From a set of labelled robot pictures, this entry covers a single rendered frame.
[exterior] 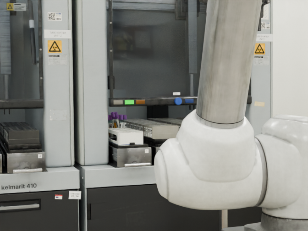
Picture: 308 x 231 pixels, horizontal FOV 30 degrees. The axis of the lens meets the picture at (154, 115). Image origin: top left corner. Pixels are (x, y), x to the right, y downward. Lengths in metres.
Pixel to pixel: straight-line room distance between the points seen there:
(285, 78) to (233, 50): 2.75
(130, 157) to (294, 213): 1.04
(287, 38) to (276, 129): 2.61
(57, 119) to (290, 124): 1.15
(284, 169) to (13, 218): 1.18
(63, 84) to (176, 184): 1.11
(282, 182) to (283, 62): 2.63
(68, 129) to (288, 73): 1.98
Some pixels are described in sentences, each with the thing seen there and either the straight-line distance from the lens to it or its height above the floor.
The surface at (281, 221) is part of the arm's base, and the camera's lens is 1.28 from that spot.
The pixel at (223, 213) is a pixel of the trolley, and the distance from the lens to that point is 2.08.
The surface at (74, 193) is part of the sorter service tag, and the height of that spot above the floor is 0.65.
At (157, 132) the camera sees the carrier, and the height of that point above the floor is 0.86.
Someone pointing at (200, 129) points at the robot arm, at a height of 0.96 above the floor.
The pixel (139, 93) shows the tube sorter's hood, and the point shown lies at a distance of 2.26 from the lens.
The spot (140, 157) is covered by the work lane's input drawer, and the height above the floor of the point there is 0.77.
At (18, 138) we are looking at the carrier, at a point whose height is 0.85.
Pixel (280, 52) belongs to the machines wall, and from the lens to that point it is 3.82.
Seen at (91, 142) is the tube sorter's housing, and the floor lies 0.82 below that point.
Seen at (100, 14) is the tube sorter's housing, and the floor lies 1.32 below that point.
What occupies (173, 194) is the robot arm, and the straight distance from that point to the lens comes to 1.19.
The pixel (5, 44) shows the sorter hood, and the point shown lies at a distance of 2.18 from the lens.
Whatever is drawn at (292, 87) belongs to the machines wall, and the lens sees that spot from 3.86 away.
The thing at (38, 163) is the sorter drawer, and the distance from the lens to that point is 2.12.
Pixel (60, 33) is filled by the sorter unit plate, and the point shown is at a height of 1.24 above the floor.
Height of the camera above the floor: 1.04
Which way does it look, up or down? 3 degrees down
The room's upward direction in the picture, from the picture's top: 1 degrees counter-clockwise
